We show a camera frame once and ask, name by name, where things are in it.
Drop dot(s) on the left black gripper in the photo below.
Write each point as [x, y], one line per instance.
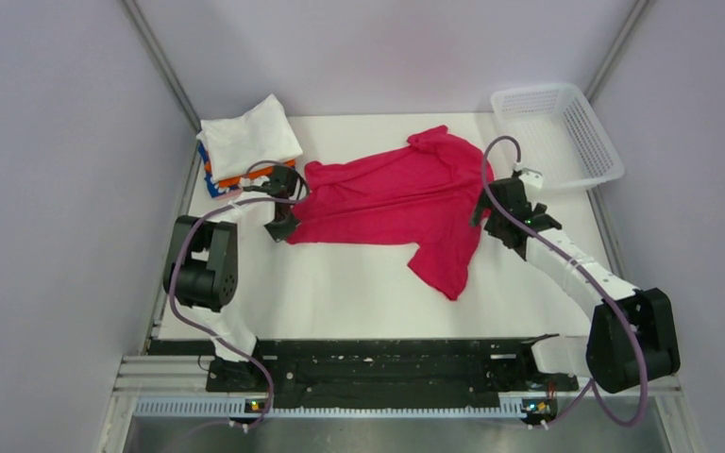
[281, 233]

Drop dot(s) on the left aluminium frame post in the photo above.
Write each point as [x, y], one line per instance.
[159, 59]

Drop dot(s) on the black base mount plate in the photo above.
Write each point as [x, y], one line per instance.
[377, 374]

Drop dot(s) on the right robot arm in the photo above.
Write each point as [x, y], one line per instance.
[632, 333]

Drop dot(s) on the pink folded t shirt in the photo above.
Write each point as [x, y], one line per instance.
[229, 193]

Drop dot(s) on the white plastic basket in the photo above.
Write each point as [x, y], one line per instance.
[560, 135]

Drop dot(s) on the right aluminium frame post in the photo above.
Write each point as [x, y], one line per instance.
[636, 15]

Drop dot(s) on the blue floral folded t shirt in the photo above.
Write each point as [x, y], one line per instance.
[213, 191]

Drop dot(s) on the red t shirt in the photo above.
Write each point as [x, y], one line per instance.
[423, 193]

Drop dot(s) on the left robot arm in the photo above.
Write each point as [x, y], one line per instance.
[202, 272]

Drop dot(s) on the aluminium frame post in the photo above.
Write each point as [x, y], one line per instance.
[636, 15]
[159, 59]

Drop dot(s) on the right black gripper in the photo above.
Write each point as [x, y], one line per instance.
[482, 205]

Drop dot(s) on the orange folded t shirt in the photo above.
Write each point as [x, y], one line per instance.
[235, 180]

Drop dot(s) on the white slotted cable duct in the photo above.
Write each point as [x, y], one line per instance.
[226, 407]

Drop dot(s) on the white folded t shirt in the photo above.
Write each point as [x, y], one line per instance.
[262, 133]

